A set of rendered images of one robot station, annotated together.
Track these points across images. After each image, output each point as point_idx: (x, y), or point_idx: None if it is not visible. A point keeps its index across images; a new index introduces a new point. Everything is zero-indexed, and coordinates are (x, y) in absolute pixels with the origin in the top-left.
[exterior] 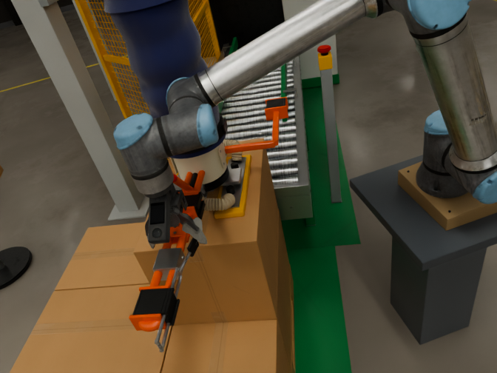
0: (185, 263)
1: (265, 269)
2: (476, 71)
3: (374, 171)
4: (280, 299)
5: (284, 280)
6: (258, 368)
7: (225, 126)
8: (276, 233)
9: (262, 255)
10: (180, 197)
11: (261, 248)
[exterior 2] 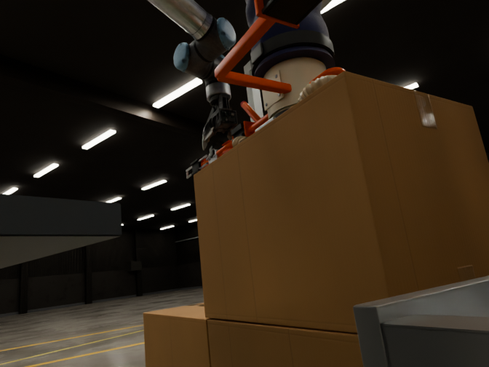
0: (207, 156)
1: (200, 226)
2: None
3: (15, 195)
4: (235, 360)
5: None
6: (198, 313)
7: (252, 54)
8: (301, 312)
9: (198, 202)
10: (215, 112)
11: (199, 195)
